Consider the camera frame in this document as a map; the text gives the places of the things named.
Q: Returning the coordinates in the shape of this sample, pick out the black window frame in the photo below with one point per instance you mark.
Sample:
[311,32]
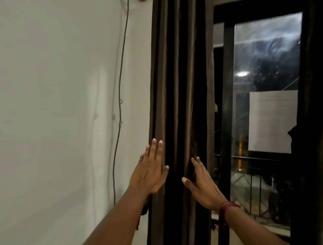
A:
[227,101]

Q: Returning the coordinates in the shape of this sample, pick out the person's right hand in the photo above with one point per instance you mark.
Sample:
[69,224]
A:
[205,189]

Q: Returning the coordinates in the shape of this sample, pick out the person's left forearm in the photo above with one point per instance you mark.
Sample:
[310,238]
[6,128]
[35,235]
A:
[113,222]

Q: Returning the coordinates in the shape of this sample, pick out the person's left hand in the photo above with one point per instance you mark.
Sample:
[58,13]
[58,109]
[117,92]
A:
[147,174]

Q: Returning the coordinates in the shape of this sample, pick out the brown satin curtain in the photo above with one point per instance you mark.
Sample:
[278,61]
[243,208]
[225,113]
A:
[176,75]
[310,126]

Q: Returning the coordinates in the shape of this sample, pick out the plain white paper sheet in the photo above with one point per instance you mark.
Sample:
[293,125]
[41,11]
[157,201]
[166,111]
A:
[272,121]

